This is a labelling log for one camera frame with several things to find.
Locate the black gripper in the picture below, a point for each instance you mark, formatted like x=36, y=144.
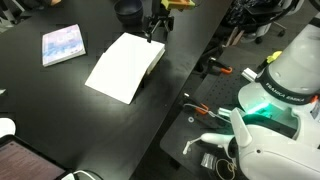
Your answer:
x=170, y=6

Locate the white book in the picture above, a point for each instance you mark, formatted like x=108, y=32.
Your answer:
x=125, y=66

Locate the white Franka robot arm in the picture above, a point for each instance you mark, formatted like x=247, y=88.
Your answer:
x=286, y=100

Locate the pale blue paperback book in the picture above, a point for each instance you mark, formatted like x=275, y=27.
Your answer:
x=63, y=45

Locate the black bowl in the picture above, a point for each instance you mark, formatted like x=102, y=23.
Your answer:
x=128, y=11

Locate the orange black bar clamp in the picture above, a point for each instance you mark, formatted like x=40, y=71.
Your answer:
x=196, y=106
x=218, y=66

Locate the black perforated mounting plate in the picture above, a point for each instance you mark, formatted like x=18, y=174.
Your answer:
x=226, y=90

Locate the small metal washer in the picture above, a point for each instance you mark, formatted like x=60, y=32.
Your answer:
x=190, y=119

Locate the black office chair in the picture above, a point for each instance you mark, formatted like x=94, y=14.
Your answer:
x=260, y=13

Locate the white metal block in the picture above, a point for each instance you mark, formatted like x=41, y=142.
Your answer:
x=249, y=74

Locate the thin metal rod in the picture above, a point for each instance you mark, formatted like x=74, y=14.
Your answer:
x=213, y=114

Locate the black base board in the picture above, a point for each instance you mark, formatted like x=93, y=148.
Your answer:
x=186, y=140

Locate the yellow-green plug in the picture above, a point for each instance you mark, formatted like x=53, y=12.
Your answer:
x=274, y=56

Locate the small clear plastic bag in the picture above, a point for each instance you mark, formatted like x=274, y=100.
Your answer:
x=208, y=160

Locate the tan rubber band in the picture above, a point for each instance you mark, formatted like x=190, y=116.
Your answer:
x=218, y=166

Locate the white plate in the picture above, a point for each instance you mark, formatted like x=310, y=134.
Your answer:
x=6, y=127

